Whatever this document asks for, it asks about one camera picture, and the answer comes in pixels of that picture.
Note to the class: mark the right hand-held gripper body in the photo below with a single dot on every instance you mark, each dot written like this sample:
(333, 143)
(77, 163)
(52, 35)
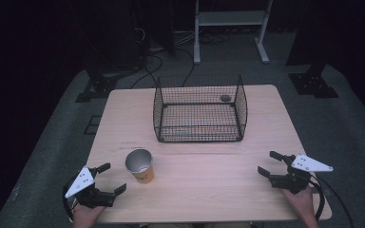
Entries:
(297, 179)

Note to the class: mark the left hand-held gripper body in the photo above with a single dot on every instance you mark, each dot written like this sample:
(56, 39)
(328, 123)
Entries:
(85, 185)

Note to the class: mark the metal cup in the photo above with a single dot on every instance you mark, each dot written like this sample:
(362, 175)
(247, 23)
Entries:
(144, 175)

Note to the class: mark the person's right hand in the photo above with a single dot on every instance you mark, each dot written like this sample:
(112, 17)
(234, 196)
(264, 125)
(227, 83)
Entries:
(302, 202)

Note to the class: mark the person's left hand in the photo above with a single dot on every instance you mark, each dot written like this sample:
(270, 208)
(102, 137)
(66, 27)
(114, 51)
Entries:
(84, 217)

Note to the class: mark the small grey round object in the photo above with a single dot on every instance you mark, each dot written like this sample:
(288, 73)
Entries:
(225, 98)

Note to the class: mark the black stand base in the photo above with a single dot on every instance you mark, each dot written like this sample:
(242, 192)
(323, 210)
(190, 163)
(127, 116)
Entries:
(99, 85)
(312, 84)

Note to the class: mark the white metal stand frame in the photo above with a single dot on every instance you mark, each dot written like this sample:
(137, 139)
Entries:
(231, 18)

